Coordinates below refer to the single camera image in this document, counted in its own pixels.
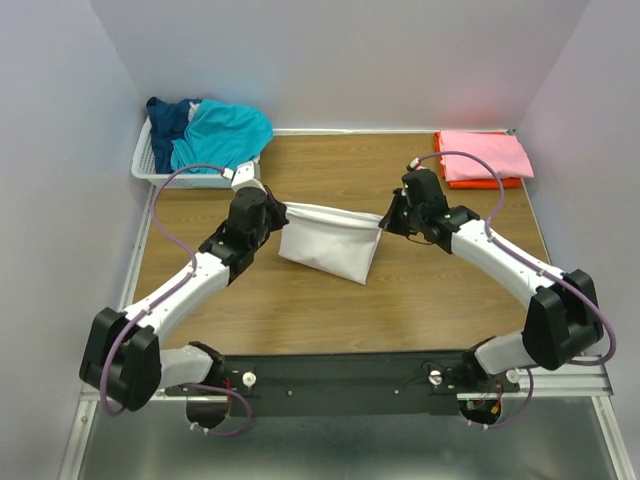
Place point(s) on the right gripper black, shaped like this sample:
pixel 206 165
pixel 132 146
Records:
pixel 390 222

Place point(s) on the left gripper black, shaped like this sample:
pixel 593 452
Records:
pixel 278 210

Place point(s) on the white t shirt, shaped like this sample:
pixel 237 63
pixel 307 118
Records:
pixel 335 241

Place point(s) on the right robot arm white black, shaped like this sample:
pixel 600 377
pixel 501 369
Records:
pixel 561 320

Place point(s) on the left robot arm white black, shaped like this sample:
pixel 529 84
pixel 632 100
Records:
pixel 124 358

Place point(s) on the teal t shirt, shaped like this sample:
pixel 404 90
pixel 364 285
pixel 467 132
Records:
pixel 222 135

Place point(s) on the white plastic laundry basket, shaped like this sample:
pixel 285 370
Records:
pixel 145 165

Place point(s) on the orange folded t shirt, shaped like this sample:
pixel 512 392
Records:
pixel 470 184

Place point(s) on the pink folded t shirt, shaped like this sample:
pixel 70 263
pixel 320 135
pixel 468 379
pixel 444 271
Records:
pixel 482 155

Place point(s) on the navy blue t shirt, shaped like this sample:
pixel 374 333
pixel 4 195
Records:
pixel 168 123

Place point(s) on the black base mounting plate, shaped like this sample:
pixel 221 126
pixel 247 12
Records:
pixel 432 382

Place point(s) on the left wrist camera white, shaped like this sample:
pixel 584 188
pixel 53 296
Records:
pixel 247 175

